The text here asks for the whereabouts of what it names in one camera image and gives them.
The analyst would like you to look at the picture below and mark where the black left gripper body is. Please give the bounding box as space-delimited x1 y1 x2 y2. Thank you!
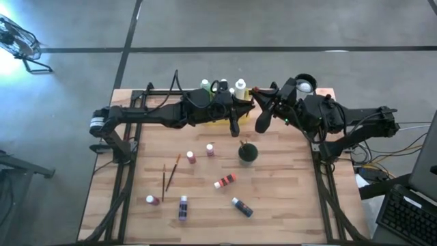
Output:
182 87 240 128

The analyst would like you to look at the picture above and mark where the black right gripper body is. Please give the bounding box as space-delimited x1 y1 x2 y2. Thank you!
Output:
272 77 310 127

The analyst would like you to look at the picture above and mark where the tall white bottle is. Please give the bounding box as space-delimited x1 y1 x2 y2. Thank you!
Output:
234 78 247 101

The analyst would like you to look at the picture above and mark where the large green paint bottle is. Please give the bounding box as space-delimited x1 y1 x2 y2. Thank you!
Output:
200 79 213 100

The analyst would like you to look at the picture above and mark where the teal plastic cup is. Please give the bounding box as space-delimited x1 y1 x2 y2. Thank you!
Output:
238 142 259 167

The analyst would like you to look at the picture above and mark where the small orange paint bottle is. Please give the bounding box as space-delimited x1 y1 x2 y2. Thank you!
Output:
214 173 238 189

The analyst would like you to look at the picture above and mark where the small blue paint bottle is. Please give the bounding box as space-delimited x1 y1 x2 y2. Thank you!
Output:
231 197 254 218

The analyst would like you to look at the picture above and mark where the small purple paint bottle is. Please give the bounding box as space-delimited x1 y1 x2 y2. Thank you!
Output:
178 195 189 221

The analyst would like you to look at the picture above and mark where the yellow plastic bin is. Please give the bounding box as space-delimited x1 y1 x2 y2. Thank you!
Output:
199 87 252 126

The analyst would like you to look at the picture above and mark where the thin brown paintbrush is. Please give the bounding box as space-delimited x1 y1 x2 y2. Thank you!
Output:
161 163 167 202

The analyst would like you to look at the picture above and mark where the grey laptop computer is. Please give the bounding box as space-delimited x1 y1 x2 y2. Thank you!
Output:
373 109 437 246

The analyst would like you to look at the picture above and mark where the black floor fan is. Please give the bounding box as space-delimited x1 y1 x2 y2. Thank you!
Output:
0 13 54 74

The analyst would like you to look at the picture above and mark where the orange handled paintbrush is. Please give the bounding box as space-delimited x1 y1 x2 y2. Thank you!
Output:
165 153 181 193

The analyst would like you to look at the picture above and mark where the black aluminium table frame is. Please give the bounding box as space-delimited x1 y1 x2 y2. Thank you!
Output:
77 81 369 245

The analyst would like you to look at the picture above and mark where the white floor cable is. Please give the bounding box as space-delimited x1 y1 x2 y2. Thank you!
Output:
397 124 432 133

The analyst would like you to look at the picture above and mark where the black desk frame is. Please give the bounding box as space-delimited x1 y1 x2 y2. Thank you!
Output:
0 149 55 240

